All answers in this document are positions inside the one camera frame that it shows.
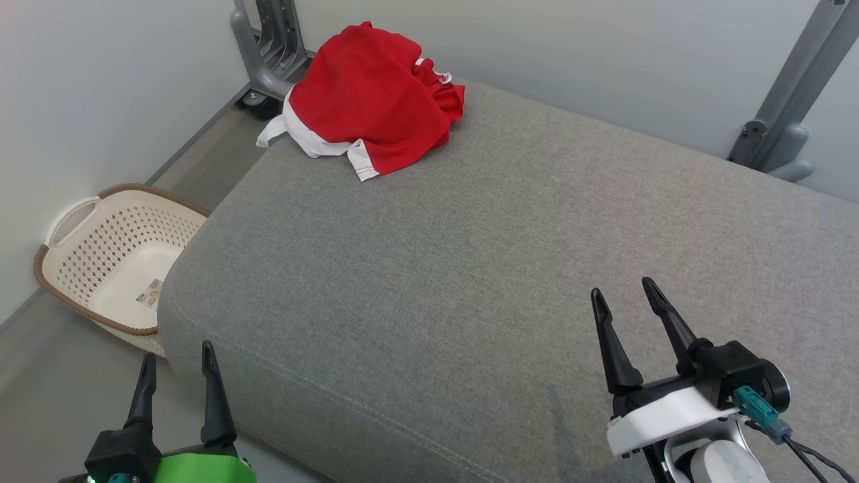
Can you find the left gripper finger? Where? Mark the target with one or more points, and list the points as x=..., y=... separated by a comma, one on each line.
x=142, y=396
x=215, y=409

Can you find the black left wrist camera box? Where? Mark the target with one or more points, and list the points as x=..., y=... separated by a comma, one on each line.
x=121, y=453

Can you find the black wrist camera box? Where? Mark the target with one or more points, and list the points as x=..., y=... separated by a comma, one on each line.
x=731, y=365
x=121, y=453

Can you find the grey fabric sofa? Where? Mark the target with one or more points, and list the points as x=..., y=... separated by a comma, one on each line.
x=483, y=288

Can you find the cream plastic laundry basket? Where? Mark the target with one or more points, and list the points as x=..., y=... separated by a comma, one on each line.
x=114, y=255

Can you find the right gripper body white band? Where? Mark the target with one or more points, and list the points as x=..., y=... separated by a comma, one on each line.
x=658, y=412

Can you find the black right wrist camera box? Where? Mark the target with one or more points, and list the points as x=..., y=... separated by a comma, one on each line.
x=731, y=365

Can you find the grey metal frame leg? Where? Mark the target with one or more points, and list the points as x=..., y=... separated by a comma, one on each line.
x=785, y=100
x=258, y=64

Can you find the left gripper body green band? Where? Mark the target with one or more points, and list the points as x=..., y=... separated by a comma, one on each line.
x=201, y=469

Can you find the black caster wheel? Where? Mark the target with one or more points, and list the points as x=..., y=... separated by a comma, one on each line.
x=263, y=106

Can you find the red shorts white trim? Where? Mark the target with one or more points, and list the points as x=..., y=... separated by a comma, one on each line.
x=362, y=94

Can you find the paper label sticker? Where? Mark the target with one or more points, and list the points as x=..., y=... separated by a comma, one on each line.
x=150, y=294

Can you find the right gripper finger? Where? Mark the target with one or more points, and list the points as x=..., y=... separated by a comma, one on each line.
x=671, y=325
x=614, y=355

